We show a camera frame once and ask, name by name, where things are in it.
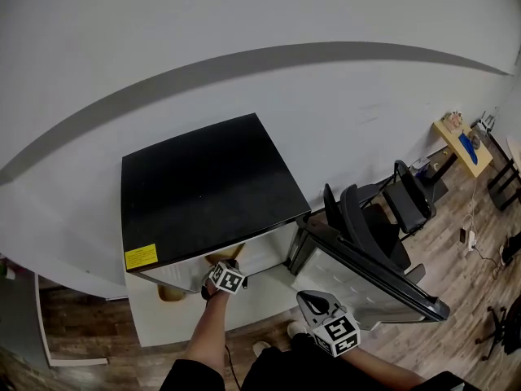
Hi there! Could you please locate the person's black clothing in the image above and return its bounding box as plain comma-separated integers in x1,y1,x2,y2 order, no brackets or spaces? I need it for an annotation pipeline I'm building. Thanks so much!
159,332,484,391

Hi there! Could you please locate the white cable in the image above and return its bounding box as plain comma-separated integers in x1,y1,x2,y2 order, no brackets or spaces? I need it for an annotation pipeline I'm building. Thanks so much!
462,176,478,235

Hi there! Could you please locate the white and blue box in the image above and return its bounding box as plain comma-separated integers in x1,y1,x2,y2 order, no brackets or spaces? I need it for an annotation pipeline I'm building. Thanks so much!
410,156,431,178

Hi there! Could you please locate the yellow side table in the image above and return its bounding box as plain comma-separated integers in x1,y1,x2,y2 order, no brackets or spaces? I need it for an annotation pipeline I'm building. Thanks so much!
422,117,494,198

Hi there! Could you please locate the person's right forearm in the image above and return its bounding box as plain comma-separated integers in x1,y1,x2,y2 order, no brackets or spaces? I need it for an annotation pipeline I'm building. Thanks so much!
345,345,427,387

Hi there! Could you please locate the black floor object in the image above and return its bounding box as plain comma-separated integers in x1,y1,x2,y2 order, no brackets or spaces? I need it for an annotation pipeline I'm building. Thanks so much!
498,234,521,267

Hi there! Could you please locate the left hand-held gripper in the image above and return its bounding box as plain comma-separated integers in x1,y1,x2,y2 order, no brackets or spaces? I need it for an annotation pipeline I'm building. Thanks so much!
201,258,249,297

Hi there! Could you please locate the person's left forearm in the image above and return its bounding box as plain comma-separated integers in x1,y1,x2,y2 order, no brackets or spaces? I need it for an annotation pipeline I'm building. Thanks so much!
184,288,230,379

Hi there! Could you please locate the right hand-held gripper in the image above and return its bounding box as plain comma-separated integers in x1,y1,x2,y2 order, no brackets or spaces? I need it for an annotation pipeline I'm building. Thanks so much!
296,289,361,358

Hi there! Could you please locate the white board frame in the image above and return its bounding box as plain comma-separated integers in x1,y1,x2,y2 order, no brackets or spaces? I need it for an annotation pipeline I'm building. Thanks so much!
33,273,109,367

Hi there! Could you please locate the white wire stand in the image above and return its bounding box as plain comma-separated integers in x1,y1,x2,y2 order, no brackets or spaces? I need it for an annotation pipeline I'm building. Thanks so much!
477,111,497,133

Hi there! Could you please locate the tan food container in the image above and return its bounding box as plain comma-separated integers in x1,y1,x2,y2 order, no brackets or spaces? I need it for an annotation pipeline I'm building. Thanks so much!
156,242,247,303

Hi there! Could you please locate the black cable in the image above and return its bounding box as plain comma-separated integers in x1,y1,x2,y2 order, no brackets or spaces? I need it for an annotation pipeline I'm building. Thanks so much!
224,343,242,391

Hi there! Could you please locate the black folding chair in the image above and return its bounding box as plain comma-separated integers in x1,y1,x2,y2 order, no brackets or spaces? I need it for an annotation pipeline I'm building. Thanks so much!
381,159,438,236

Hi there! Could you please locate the white round table top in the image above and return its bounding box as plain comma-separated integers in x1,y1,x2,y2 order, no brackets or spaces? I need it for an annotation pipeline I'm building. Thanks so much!
506,136,521,179

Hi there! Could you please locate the black office chair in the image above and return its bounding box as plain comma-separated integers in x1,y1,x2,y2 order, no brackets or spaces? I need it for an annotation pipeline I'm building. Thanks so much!
322,182,427,285

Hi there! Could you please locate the black chair wheel base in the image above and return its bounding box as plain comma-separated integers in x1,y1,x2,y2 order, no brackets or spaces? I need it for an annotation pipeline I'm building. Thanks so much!
475,298,521,361

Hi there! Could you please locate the black table frame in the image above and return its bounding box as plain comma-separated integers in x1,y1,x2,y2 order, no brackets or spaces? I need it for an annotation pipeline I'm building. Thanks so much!
485,130,521,212

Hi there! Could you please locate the black mini fridge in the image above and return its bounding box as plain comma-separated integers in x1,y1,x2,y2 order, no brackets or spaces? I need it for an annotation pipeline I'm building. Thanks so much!
120,112,313,348

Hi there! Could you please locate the black fridge door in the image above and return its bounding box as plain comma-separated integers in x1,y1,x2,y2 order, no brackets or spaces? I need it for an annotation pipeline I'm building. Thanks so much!
287,213,451,332

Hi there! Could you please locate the blue cloth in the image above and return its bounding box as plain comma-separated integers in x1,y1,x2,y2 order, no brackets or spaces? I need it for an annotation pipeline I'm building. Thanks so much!
458,132,479,166

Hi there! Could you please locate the yellow warning sticker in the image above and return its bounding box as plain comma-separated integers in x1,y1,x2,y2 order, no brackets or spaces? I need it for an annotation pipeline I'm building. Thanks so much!
124,243,159,271

